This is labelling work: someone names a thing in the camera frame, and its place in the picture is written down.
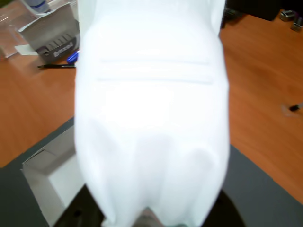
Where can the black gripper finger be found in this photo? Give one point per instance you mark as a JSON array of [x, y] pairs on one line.
[[78, 212], [225, 215]]

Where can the white packaged sandwich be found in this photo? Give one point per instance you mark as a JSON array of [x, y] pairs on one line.
[[151, 106]]

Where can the gray white paper box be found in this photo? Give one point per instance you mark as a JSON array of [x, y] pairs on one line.
[[59, 179]]

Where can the dark gray table mat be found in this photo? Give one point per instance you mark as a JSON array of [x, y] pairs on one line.
[[260, 189]]

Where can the black pen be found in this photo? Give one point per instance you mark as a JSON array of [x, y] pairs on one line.
[[56, 66]]

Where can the blue pen cap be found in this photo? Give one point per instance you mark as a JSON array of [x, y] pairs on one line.
[[73, 56]]

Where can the gray label printer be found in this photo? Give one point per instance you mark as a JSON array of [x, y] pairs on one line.
[[54, 37]]

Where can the clear acrylic holder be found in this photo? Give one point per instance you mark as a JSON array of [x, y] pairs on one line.
[[10, 35]]

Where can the small metal clip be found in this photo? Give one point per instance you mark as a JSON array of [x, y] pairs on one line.
[[297, 24], [287, 15]]

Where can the black desk object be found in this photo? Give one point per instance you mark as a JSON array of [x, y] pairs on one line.
[[248, 8]]

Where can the clear bottle blue label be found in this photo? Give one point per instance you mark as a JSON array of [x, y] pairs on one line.
[[39, 4]]

